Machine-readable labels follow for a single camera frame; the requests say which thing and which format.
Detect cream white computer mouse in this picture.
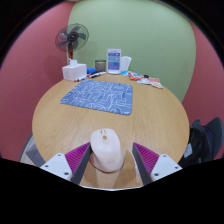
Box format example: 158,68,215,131
89,128,126,173

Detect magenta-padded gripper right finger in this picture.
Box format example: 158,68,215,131
131,142,184,186

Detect red snack packet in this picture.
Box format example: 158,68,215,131
128,71,144,82

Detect blue and white sign stand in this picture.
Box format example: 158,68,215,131
106,48,123,75

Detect black office chair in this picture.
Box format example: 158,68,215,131
179,117,224,168

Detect black standing fan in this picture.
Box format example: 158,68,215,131
54,22,90,66

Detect blue patterned mouse pad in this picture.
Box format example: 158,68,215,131
59,79,134,116

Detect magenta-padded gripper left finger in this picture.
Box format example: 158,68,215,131
39,142,93,186

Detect dark mesh pen cup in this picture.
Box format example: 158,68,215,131
94,59,107,73

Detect white and orange snack packet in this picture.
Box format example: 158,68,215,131
136,76,164,90

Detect white card stand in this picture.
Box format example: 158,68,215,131
120,55,133,72

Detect white tissue box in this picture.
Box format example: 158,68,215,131
61,59,88,82

